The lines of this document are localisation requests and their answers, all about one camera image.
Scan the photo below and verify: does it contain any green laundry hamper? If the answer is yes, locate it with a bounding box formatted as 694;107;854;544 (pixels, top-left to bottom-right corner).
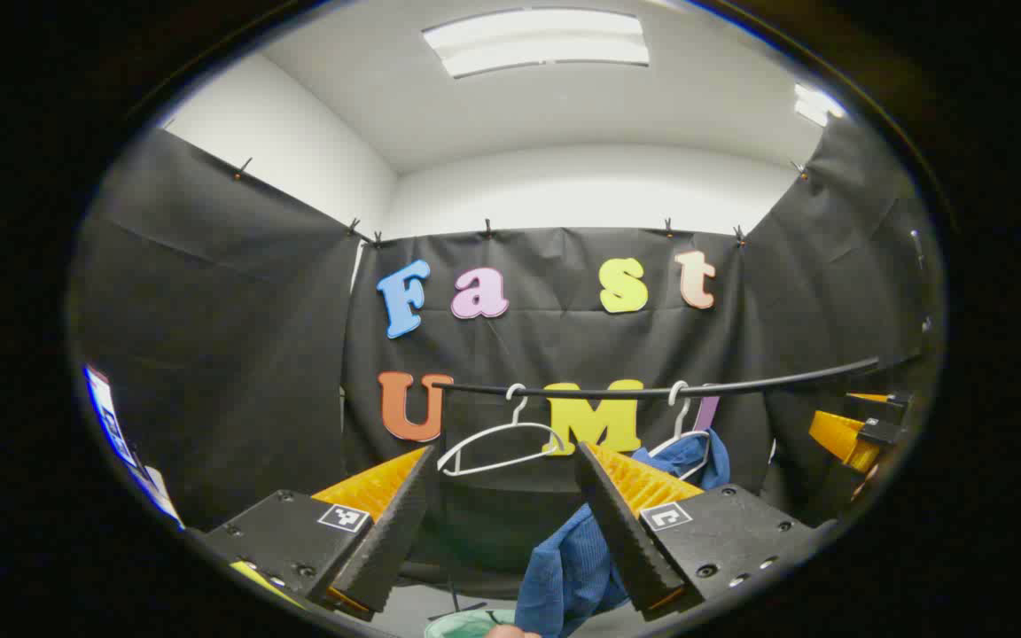
425;608;520;638

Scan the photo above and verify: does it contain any large ceiling light panel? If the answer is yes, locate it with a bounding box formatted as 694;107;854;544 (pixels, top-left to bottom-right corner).
422;9;651;79

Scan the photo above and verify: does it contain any white and blue printed board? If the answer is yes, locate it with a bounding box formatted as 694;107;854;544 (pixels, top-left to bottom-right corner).
83;363;185;531

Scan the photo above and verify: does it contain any blue garment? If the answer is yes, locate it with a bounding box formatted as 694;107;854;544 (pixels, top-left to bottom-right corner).
515;430;731;638

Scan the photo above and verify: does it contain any white plastic hanger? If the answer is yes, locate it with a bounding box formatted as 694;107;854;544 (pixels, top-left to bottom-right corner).
648;381;715;484
436;383;569;478

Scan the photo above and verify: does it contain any small ceiling light panel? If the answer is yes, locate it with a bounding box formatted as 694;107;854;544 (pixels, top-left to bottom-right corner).
794;82;846;127

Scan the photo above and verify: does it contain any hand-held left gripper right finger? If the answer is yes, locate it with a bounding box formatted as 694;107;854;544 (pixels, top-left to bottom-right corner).
573;441;820;621

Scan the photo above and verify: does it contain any black clothes rack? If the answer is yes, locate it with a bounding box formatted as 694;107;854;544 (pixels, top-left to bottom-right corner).
431;354;919;400

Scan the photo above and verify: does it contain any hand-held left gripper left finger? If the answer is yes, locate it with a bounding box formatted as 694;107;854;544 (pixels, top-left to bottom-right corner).
199;443;437;621

